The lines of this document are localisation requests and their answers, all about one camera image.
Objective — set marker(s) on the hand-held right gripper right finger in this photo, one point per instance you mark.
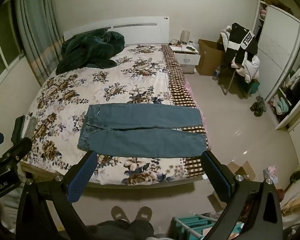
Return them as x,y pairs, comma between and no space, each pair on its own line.
216,178

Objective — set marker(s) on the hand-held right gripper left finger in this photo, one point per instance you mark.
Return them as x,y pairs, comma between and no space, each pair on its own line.
82,178

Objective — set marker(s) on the blue denim pants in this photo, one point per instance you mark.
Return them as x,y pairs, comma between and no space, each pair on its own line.
140,120

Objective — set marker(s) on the black object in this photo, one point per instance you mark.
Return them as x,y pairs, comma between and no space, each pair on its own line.
17,130

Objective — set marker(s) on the grey folded cloth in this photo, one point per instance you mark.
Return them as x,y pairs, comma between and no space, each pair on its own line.
30,130

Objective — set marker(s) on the flat cardboard piece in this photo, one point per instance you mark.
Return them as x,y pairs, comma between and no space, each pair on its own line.
241,171

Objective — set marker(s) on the person's beige slipper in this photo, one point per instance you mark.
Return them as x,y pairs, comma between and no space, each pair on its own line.
120,213
143,213

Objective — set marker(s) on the teal rack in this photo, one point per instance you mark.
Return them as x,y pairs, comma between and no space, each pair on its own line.
190,223

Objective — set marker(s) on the pink cloth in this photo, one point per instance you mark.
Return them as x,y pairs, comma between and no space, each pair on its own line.
270,173

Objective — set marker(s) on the person's legs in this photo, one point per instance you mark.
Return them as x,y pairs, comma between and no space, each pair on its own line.
125,231

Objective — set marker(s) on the green slippers pair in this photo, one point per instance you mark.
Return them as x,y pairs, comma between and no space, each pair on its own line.
258,106

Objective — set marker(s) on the window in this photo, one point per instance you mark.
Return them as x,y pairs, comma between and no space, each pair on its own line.
2,42

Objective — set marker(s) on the chair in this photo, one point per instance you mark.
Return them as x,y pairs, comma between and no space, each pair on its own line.
227,80

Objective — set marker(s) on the plastic water bottle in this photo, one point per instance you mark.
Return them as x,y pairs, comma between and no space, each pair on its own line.
216,73

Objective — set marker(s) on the brown checked bed sheet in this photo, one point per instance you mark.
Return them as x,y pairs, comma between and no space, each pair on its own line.
176,80

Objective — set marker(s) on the white clothes pile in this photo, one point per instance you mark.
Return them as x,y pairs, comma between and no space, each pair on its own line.
250,70

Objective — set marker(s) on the striped curtain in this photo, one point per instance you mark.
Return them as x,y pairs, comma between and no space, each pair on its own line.
37,30

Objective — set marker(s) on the brown cardboard box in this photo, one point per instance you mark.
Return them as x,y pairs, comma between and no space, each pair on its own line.
208,57

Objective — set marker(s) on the white nightstand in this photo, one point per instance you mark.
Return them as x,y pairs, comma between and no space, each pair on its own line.
187,58

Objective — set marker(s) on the dark green blanket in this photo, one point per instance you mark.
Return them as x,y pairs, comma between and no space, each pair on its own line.
90,47

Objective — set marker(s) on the black phone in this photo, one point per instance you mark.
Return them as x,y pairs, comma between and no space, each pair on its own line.
190,48

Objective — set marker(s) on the white wardrobe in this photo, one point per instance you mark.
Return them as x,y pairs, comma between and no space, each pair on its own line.
277,55

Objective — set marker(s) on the black and white jacket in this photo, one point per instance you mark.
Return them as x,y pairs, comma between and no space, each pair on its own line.
242,42

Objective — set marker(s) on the beige table lamp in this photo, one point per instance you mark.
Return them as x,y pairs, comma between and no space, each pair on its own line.
185,37

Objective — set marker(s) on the white bed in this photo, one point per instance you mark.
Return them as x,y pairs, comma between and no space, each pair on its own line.
140,32

